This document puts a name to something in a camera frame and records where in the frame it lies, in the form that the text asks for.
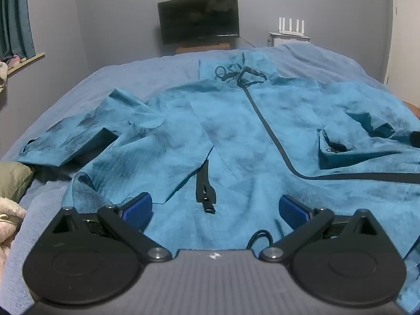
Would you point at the white router with antennas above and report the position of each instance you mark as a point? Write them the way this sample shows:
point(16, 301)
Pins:
point(294, 28)

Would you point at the teal zip jacket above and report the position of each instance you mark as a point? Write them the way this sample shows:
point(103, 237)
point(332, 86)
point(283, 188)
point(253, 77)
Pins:
point(236, 131)

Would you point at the wooden window sill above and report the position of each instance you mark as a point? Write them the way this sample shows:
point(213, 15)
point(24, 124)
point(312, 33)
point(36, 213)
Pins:
point(26, 59)

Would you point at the wooden monitor stand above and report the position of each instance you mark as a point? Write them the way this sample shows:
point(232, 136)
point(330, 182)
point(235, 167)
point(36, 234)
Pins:
point(205, 47)

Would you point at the white side cabinet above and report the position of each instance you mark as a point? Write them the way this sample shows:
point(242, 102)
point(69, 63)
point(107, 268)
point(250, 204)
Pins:
point(288, 40)

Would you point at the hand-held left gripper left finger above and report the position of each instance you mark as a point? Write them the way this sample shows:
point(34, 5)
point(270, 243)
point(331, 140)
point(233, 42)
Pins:
point(138, 210)

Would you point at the cream plush cloth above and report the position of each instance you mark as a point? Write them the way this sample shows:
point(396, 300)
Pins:
point(8, 226)

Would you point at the black flat screen monitor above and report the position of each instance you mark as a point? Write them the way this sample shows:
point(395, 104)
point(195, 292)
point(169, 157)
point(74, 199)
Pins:
point(198, 18)

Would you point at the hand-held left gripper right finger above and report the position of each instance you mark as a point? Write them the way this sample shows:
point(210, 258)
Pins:
point(291, 211)

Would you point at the olive green pillow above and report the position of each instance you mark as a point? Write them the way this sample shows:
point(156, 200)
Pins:
point(13, 178)

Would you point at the teal curtain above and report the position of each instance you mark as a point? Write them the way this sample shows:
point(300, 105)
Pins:
point(16, 16)

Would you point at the blue bed blanket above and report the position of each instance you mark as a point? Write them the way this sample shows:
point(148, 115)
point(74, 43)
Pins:
point(131, 72)

